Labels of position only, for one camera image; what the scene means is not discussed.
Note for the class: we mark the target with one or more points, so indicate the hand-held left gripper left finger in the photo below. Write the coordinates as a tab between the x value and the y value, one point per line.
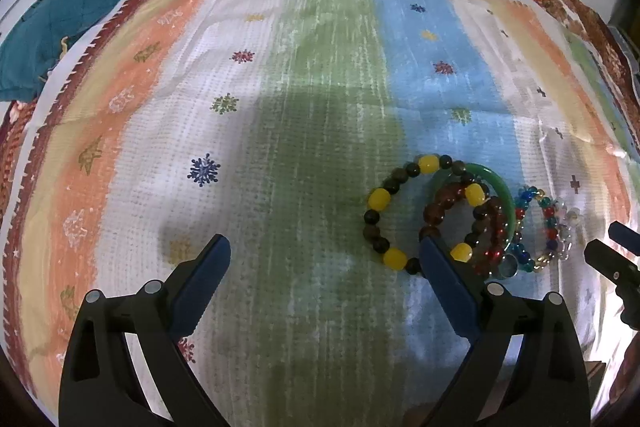
200	292

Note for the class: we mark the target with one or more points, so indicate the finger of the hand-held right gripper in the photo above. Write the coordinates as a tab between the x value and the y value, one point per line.
625	237
612	264

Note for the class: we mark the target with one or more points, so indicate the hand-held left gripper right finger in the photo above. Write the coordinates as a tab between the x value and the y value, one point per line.
450	292

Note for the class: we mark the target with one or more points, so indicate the green jade bangle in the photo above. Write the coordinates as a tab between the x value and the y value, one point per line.
502	189

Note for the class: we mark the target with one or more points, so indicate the striped patterned cloth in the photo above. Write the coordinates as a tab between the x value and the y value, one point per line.
310	107

